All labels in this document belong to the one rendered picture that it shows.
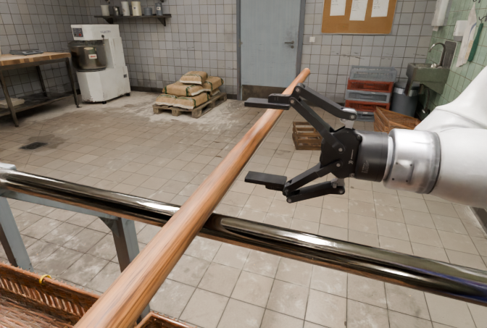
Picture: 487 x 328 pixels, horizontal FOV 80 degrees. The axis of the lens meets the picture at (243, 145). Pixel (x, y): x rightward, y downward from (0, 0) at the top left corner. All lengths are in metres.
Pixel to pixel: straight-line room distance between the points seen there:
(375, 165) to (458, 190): 0.10
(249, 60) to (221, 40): 0.63
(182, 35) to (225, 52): 0.88
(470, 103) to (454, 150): 0.18
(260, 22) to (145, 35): 2.33
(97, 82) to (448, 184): 5.54
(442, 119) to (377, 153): 0.19
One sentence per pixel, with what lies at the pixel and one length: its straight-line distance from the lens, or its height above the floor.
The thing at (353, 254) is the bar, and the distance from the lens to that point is 0.31.
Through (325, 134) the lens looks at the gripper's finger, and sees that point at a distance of 0.45.
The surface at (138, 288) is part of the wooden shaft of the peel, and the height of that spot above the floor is 1.20.
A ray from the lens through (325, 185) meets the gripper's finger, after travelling 0.50.
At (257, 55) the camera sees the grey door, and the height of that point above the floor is 0.82.
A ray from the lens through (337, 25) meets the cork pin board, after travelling 5.07.
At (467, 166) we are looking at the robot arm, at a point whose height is 1.21.
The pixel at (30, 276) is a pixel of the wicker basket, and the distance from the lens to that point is 1.06.
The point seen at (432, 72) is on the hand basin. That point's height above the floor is 0.84.
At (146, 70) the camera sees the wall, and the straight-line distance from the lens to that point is 6.44.
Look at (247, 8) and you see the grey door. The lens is 5.33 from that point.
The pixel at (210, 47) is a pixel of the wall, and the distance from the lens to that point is 5.63.
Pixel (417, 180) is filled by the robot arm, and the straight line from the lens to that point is 0.45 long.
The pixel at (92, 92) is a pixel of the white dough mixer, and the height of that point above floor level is 0.23.
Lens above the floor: 1.38
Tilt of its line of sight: 23 degrees down
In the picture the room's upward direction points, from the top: straight up
